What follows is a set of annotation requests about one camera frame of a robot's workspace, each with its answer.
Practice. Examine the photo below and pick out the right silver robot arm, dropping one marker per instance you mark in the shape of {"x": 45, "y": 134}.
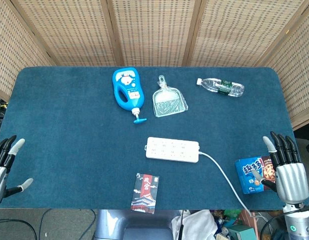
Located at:
{"x": 298, "y": 225}

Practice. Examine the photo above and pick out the green dustpan in plastic bag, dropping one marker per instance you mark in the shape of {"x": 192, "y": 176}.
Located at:
{"x": 167, "y": 102}

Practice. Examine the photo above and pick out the white crumpled cloth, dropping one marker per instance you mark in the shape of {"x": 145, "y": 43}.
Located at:
{"x": 197, "y": 225}

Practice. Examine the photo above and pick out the dark blue felt table mat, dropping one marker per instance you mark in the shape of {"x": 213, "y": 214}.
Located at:
{"x": 69, "y": 125}

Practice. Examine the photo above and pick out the black red palace booklet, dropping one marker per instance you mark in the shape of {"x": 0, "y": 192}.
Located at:
{"x": 144, "y": 195}

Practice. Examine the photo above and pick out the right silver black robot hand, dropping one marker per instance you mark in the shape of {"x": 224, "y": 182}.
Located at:
{"x": 292, "y": 180}

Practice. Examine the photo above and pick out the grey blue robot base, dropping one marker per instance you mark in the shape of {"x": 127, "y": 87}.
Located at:
{"x": 139, "y": 225}

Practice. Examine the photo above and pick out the woven bamboo folding screen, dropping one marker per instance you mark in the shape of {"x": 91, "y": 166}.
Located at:
{"x": 154, "y": 30}

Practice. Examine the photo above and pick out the blue chocolate cookie box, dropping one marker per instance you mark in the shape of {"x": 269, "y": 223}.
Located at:
{"x": 247, "y": 175}

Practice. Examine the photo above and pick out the blue cartoon pump bottle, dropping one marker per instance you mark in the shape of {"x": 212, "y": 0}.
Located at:
{"x": 128, "y": 95}

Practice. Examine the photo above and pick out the teal cardboard box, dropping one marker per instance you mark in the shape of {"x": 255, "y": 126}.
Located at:
{"x": 242, "y": 232}

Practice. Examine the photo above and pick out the clear water bottle green label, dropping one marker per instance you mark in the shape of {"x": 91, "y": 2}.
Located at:
{"x": 219, "y": 86}

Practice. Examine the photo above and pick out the white power strip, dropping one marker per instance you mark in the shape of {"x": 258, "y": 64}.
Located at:
{"x": 169, "y": 150}

